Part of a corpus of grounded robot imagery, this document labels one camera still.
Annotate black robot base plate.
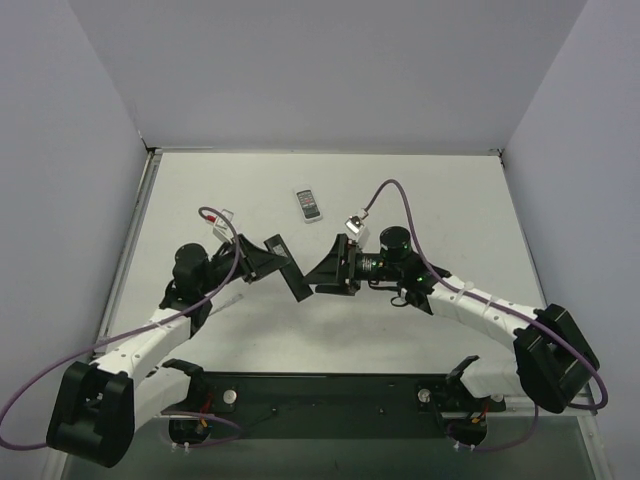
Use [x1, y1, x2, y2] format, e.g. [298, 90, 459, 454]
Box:
[168, 368, 506, 447]

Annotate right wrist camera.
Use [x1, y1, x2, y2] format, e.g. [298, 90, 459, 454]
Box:
[345, 215, 369, 242]

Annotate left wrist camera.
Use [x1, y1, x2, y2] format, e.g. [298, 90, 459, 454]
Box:
[206, 214, 234, 242]

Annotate aluminium frame rail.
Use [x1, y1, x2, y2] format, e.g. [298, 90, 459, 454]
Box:
[96, 148, 163, 342]

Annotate clear test screwdriver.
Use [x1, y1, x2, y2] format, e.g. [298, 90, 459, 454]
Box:
[209, 294, 244, 317]

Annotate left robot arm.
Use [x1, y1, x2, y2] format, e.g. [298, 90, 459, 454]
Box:
[46, 235, 292, 467]

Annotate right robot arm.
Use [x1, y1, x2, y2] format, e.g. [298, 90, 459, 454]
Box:
[303, 226, 599, 413]

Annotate black remote control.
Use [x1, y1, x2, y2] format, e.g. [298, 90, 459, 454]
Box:
[264, 234, 313, 302]

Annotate white remote control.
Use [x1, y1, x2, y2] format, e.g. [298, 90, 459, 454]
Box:
[293, 185, 323, 224]

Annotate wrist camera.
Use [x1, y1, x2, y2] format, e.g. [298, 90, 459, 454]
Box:
[345, 215, 369, 242]
[206, 214, 234, 242]

